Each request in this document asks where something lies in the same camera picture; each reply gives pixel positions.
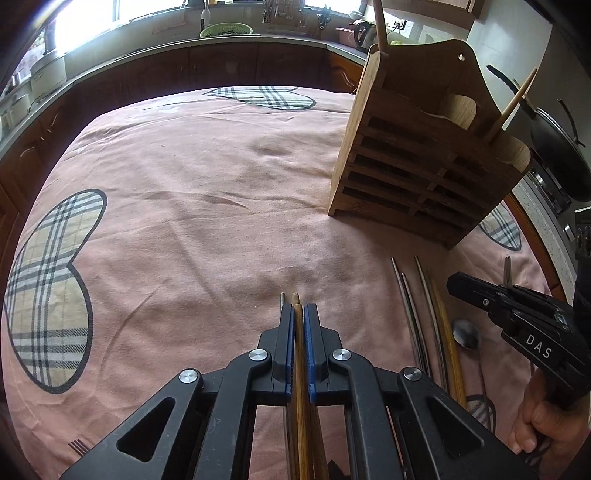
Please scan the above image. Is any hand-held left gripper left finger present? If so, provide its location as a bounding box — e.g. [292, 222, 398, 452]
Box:
[60, 302, 297, 480]

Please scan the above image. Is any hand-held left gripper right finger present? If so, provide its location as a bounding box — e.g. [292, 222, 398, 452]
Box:
[303, 302, 539, 480]

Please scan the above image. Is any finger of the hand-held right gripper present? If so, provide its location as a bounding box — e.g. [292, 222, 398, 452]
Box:
[446, 271, 523, 325]

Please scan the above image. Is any metal spoon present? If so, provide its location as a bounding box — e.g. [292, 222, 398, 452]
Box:
[451, 318, 497, 435]

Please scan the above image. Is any wooden utensil holder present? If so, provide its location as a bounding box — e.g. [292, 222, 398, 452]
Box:
[327, 39, 533, 251]

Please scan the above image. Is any person's right hand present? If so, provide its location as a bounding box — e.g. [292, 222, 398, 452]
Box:
[507, 368, 591, 463]

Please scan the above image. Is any gas stove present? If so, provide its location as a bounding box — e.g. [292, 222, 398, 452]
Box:
[526, 161, 591, 259]

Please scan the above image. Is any black wok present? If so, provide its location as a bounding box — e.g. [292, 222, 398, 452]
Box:
[486, 64, 591, 202]

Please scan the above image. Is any pink plaid-heart tablecloth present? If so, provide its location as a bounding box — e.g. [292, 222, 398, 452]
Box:
[0, 85, 555, 480]

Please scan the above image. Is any glass wok lid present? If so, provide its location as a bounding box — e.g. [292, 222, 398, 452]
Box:
[530, 98, 591, 185]

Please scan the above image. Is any steel electric kettle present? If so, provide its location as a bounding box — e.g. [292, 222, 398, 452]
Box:
[353, 21, 378, 52]

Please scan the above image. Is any knife block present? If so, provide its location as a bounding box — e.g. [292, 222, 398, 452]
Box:
[315, 6, 332, 40]

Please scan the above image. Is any green colander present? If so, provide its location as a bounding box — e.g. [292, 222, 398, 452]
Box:
[200, 23, 255, 39]

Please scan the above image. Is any dish rack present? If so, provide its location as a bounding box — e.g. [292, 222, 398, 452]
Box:
[262, 1, 302, 27]

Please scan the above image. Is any white rice cooker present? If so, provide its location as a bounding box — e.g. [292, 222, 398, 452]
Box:
[29, 50, 68, 101]

